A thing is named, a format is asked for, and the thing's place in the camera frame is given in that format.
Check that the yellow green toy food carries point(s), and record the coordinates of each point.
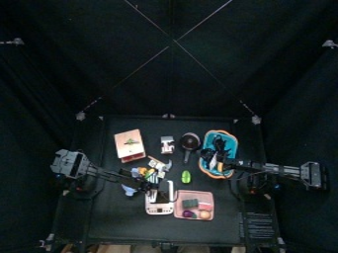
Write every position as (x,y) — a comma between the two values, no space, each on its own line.
(149,172)

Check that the small white brown toy box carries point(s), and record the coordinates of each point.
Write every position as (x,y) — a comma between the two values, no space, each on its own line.
(167,145)

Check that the purple toy eggplant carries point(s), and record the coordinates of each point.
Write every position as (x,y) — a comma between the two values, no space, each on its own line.
(188,214)

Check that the pink plastic tray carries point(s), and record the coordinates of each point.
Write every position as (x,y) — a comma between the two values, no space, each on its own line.
(193,197)

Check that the white pink dish rack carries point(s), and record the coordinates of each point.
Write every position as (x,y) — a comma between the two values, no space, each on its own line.
(159,208)

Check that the blue basket with orange rim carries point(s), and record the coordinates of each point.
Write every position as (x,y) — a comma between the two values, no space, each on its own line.
(228,138)

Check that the green toy vegetable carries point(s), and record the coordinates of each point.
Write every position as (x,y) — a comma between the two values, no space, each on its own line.
(185,177)

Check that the blue toy figure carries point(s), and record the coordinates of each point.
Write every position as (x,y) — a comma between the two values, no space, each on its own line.
(128,190)

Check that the wooden drawer box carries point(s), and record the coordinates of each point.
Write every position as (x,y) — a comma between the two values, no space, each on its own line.
(129,145)

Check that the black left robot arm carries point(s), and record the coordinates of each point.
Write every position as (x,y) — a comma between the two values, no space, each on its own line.
(88,168)

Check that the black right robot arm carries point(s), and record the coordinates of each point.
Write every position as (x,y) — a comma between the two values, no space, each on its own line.
(280,170)

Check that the grey toy piece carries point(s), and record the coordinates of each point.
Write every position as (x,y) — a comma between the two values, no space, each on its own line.
(167,164)

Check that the orange toy food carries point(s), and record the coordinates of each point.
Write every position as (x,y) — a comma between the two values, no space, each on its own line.
(141,170)

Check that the dark green toy block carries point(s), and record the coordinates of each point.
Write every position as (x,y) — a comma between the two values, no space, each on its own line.
(189,203)

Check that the black toy frying pan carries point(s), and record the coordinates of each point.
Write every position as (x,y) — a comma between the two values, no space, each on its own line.
(189,143)

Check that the light blue toy piece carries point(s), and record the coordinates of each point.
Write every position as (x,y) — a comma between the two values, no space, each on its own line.
(135,171)

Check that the orange toy ball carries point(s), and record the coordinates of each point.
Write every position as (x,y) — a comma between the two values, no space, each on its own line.
(204,214)

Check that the metal frame clamp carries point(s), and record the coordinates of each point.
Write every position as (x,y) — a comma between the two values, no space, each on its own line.
(328,43)
(168,116)
(255,119)
(80,115)
(16,42)

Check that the red white toy sushi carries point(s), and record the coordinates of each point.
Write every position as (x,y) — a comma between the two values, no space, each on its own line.
(204,206)

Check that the black toy in basket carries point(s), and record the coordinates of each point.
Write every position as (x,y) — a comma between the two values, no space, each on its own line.
(217,142)

